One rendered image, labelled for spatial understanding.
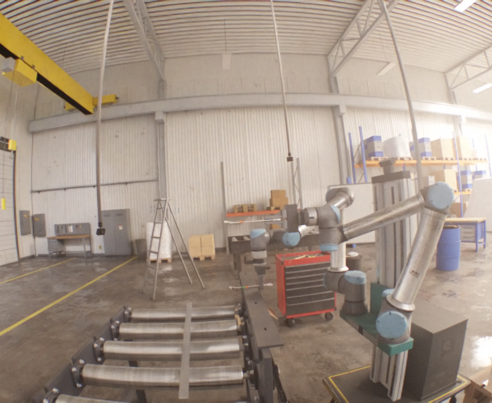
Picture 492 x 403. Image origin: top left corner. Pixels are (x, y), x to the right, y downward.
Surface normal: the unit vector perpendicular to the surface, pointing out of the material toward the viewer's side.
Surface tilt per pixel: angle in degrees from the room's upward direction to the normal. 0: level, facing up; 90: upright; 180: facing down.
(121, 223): 90
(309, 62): 90
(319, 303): 90
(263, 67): 90
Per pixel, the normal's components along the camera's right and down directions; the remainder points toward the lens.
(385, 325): -0.55, 0.11
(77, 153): 0.08, -0.03
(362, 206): -0.34, 0.00
